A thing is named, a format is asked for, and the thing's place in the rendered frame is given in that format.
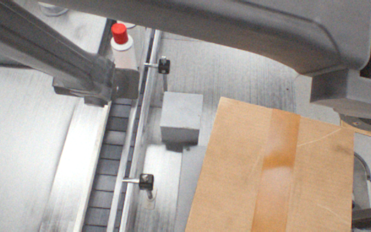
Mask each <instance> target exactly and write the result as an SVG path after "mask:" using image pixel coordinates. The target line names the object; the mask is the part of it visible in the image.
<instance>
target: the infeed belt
mask: <svg viewBox="0 0 371 232"><path fill-rule="evenodd" d="M155 31H156V30H155V29H152V31H151V35H150V41H149V46H148V53H147V59H146V63H150V57H151V53H152V49H153V42H154V38H155ZM147 75H148V68H146V67H145V69H144V74H143V80H142V84H141V88H140V95H139V101H138V105H137V112H136V119H135V122H134V129H133V130H132V136H131V143H130V147H129V154H128V160H127V165H126V172H125V175H124V176H125V177H129V173H130V168H131V162H132V155H133V154H134V147H135V144H136V137H137V129H138V125H139V118H140V111H141V107H142V100H143V97H144V93H145V86H146V82H147ZM131 104H132V99H121V98H120V99H119V98H116V99H114V100H112V102H111V105H110V111H109V117H108V119H107V125H106V128H105V131H104V136H103V139H102V145H101V150H100V154H99V158H100V159H98V164H97V167H96V170H95V175H94V178H93V184H92V187H91V193H90V197H89V201H88V206H89V207H87V210H86V213H85V218H84V221H83V224H84V225H83V226H82V232H107V227H108V222H109V217H110V210H111V206H112V200H113V194H114V193H115V187H116V183H117V177H118V170H119V166H120V160H121V154H122V149H123V144H124V140H125V137H126V130H127V127H128V120H129V114H130V110H131ZM127 187H128V183H123V185H122V189H121V196H120V202H119V206H118V213H117V220H116V224H115V231H113V232H119V230H120V223H121V217H122V213H123V209H124V202H125V198H126V191H127Z"/></svg>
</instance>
